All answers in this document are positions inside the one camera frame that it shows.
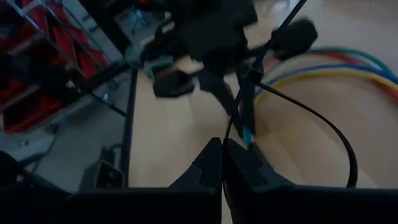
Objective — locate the small black electronics box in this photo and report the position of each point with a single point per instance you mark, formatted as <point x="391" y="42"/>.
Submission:
<point x="102" y="174"/>

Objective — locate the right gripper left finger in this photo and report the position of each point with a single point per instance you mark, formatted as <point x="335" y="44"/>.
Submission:
<point x="186" y="205"/>

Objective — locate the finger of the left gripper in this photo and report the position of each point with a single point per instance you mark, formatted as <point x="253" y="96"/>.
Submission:
<point x="249" y="105"/>
<point x="222" y="93"/>

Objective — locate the red bin shelf rack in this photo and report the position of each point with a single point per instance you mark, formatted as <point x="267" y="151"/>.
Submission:
<point x="31" y="62"/>

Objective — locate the grey green glove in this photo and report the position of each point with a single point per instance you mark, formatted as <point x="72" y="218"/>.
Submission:
<point x="155" y="63"/>

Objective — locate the black aluminium table frame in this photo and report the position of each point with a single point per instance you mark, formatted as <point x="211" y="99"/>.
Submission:
<point x="129" y="124"/>

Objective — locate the black zip tie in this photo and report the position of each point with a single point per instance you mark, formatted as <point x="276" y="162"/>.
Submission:
<point x="329" y="124"/>

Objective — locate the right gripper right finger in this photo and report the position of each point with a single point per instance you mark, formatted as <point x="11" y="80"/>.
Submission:
<point x="280" y="205"/>

